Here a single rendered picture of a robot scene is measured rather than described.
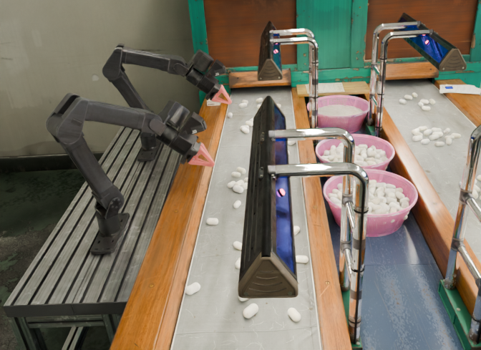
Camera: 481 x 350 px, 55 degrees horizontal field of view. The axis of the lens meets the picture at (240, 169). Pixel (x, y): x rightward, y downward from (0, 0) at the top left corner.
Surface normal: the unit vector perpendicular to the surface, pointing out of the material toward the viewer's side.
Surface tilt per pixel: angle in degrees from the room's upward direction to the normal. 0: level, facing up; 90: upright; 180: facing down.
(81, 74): 90
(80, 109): 90
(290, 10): 90
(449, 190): 0
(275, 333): 0
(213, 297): 0
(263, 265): 90
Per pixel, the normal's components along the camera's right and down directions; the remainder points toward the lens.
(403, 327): -0.07, -0.88
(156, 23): -0.03, 0.47
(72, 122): 0.63, 0.32
